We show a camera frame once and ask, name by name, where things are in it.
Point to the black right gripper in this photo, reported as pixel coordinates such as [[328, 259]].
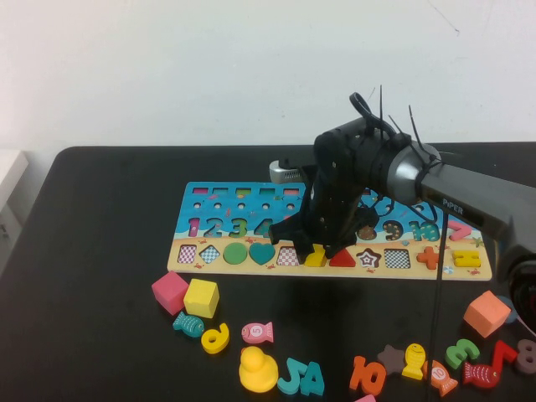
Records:
[[326, 222]]

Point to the yellow pentagon piece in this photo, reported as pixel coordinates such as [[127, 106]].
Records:
[[315, 259]]

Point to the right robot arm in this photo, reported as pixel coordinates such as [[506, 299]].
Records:
[[469, 197]]

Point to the red triangle piece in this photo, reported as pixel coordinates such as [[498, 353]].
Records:
[[343, 260]]

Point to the teal heart piece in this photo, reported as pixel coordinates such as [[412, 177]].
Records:
[[262, 252]]

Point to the green circle piece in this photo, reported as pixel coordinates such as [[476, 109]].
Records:
[[235, 254]]

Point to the colourful wooden puzzle board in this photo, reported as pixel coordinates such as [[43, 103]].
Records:
[[234, 201]]

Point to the pink fish piece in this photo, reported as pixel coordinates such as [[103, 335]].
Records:
[[256, 332]]

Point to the brown star piece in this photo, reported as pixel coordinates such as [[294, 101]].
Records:
[[391, 358]]

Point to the yellow fish piece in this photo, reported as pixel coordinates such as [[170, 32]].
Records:
[[413, 361]]

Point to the teal fish piece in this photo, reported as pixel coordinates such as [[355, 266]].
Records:
[[188, 323]]

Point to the small pink piece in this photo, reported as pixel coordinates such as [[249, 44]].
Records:
[[367, 398]]

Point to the orange fish piece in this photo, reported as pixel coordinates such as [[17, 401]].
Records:
[[441, 374]]

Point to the red fish piece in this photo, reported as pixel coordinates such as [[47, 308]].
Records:
[[481, 374]]

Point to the orange plus sign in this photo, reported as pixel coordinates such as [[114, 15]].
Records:
[[428, 257]]

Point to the yellow cube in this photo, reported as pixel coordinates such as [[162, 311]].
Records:
[[202, 298]]

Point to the teal number four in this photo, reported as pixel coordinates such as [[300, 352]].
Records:
[[314, 379]]

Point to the orange number ten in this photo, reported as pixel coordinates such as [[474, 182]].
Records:
[[370, 377]]

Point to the yellow duck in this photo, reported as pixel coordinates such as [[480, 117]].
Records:
[[257, 372]]

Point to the yellow number six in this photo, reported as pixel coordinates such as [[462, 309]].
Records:
[[215, 341]]

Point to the pink greater-than sign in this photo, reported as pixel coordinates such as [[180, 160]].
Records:
[[460, 231]]

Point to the yellow equals sign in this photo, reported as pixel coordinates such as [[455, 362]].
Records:
[[465, 258]]

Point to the looped black zip tie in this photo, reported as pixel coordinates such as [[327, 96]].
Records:
[[363, 109]]

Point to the magenta cube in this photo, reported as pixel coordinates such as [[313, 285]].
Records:
[[167, 291]]

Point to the green number three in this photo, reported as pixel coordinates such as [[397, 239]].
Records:
[[458, 356]]

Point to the salmon orange cube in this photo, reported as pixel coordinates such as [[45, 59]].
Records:
[[486, 314]]

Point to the red number seven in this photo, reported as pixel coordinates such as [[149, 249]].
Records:
[[504, 354]]

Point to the mauve number eight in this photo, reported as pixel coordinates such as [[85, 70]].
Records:
[[527, 356]]

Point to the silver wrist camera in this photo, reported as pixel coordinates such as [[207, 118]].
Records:
[[285, 172]]

